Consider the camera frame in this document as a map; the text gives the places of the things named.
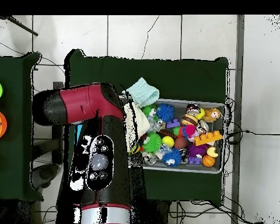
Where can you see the cream waffle cloth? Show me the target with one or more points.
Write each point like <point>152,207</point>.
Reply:
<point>142,121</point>

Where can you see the mint green waffle cloth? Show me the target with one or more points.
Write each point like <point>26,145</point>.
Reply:
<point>142,93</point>

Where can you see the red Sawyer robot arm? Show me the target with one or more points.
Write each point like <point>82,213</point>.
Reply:
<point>84,105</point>

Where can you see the wooden box with three holes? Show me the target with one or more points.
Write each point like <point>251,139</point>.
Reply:
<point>79,131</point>

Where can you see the shallow clear mesh bin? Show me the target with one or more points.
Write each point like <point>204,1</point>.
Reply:
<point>220,123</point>

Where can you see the green spiky rubber ball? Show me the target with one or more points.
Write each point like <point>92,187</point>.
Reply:
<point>152,142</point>

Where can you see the blue spiky rubber ball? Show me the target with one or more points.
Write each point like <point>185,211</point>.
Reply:
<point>165,112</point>

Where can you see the yellow tennis ball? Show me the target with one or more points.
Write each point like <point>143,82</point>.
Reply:
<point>168,141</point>

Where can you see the blue spiky ball with eyes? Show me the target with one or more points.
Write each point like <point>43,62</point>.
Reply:
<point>171,157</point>

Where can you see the plastic toy hamburger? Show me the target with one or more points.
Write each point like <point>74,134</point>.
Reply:
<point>189,120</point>

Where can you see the crushed black red can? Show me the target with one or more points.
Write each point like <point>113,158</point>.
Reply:
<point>193,108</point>

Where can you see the dark green table cloth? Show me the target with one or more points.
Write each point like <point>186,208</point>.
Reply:
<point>177,77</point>
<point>14,140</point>

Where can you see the purple fuzzy toy figure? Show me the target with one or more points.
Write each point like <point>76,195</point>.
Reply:
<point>196,152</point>

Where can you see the orange plastic toy block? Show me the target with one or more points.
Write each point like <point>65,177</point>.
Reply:
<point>207,137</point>

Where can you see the brown plush monkey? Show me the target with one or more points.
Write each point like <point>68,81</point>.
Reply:
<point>212,114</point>

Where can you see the small orange basketball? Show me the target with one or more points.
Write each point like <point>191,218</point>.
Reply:
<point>208,161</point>

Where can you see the black upright panel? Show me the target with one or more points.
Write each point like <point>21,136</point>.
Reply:
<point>58,144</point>

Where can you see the grey rounded object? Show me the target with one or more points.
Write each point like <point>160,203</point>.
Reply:
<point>45,173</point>

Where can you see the dark thin rod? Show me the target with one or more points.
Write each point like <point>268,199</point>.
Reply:
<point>21,26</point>

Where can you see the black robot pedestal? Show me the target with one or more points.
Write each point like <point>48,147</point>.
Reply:
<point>158,214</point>

